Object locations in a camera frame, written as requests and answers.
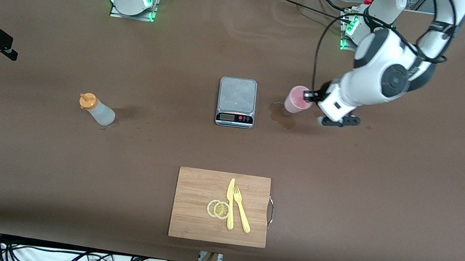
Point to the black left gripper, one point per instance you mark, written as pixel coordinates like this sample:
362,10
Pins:
320,95

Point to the pink cup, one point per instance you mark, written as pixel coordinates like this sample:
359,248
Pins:
296,100

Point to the squeeze bottle with orange cap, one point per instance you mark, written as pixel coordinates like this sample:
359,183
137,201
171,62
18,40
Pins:
99,113

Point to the brown liquid puddle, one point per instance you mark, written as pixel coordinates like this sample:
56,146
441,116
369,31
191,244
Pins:
283,118

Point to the silver kitchen scale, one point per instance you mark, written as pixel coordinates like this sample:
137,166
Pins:
236,95

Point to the yellow plastic fork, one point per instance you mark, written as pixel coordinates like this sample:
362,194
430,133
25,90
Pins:
241,211

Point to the yellow plastic knife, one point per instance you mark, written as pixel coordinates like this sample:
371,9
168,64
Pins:
230,205

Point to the lemon slice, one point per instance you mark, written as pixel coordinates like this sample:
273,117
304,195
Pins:
222,210
210,207

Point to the wooden cutting board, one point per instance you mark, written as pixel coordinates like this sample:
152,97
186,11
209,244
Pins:
195,214

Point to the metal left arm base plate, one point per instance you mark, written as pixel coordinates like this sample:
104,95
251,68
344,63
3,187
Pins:
373,52

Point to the metal bracket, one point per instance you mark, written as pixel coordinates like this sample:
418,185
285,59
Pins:
220,258

